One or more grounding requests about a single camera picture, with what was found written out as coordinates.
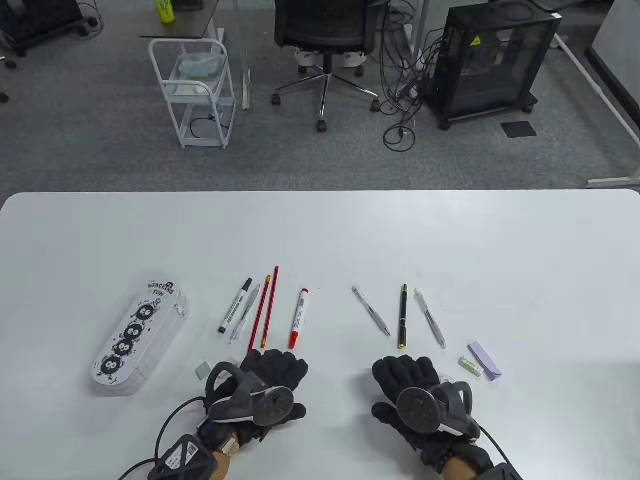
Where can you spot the beige eraser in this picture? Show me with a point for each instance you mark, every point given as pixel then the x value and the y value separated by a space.
pixel 233 360

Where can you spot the clear plastic bag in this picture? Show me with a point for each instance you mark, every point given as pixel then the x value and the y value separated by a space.
pixel 200 65

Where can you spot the white desk frame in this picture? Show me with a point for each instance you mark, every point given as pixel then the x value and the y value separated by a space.
pixel 612 181

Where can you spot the black equipment rack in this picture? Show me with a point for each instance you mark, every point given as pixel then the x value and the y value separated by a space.
pixel 35 20

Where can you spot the black-capped white marker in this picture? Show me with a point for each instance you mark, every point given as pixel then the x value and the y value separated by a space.
pixel 235 306

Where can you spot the person's right forearm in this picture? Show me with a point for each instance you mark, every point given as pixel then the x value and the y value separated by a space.
pixel 457 471

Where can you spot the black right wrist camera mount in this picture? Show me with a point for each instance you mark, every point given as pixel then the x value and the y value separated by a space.
pixel 500 474

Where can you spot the white desk leg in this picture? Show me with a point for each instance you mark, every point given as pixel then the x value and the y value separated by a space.
pixel 419 30

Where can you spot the black office chair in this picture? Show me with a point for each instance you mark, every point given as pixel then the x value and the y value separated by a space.
pixel 325 25

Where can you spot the grey left hand controller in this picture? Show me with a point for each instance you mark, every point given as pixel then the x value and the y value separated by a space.
pixel 235 405

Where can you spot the white partition panel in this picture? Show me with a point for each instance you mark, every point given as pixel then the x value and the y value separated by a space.
pixel 620 35

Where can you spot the person's right hand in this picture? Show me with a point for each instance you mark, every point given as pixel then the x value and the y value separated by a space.
pixel 405 372

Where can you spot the grey hand controller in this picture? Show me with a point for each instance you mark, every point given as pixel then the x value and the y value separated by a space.
pixel 417 410
pixel 235 405

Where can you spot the red pencil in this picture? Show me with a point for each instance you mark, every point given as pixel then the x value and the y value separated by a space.
pixel 270 305
pixel 260 312

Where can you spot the red-capped white marker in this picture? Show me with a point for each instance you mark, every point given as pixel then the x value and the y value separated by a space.
pixel 299 317

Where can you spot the white rolling cart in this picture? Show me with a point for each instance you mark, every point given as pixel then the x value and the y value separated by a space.
pixel 227 127

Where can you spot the black enclosure cabinet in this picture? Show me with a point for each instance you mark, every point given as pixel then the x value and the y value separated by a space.
pixel 495 60

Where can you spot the small black device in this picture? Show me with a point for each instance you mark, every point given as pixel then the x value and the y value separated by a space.
pixel 189 4

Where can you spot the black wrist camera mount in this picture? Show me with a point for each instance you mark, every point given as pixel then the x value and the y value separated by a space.
pixel 500 474
pixel 182 460

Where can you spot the green bottle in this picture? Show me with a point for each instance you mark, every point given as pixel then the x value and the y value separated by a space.
pixel 165 11

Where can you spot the black floor mat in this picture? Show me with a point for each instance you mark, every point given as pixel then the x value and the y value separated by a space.
pixel 519 129

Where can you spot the small grey eraser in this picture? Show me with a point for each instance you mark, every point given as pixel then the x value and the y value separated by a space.
pixel 203 370

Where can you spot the white cartoon zippered pencil case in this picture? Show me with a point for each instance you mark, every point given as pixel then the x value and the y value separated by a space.
pixel 132 340

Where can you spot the purple sticky note pad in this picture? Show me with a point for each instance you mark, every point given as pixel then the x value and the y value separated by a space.
pixel 487 362

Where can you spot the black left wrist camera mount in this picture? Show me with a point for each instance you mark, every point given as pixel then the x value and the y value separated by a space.
pixel 182 460

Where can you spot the grey right hand controller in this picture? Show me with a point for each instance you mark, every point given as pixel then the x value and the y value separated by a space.
pixel 417 410

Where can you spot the black and gold pen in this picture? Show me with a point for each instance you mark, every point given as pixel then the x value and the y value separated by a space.
pixel 403 315

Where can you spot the green label lead case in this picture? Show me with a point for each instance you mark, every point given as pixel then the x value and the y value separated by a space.
pixel 471 366

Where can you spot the person's left hand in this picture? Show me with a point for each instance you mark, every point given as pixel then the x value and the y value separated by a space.
pixel 275 367

